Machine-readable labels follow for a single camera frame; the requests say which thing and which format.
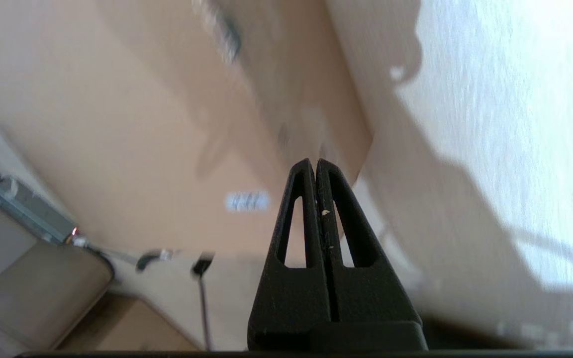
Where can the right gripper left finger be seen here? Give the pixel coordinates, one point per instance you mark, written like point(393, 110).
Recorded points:
point(291, 298)

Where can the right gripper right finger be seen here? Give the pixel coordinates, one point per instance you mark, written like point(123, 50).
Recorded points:
point(371, 293)

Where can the brown cardboard shoe box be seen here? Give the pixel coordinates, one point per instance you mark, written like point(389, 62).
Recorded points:
point(142, 124)

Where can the brown padded seat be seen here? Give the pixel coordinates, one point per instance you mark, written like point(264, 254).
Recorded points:
point(43, 288)

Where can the grey metal power converter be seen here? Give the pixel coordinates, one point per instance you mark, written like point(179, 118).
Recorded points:
point(33, 211)

